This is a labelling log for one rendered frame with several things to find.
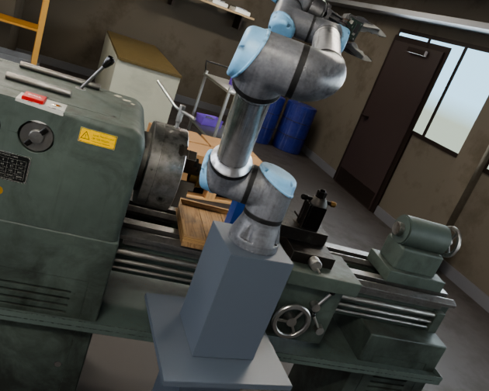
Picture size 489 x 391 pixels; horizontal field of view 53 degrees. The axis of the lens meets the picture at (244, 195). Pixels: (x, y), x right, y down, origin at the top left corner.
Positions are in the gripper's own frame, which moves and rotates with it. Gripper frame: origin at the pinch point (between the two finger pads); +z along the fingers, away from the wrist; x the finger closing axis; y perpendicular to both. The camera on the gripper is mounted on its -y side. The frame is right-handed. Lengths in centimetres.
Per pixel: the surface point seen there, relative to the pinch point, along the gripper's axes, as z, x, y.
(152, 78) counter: -79, -103, -456
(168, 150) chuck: -41, -61, -13
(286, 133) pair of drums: 134, -101, -606
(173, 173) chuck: -36, -67, -10
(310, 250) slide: 23, -73, -14
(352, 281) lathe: 42, -74, -9
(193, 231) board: -19, -88, -20
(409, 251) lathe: 71, -60, -34
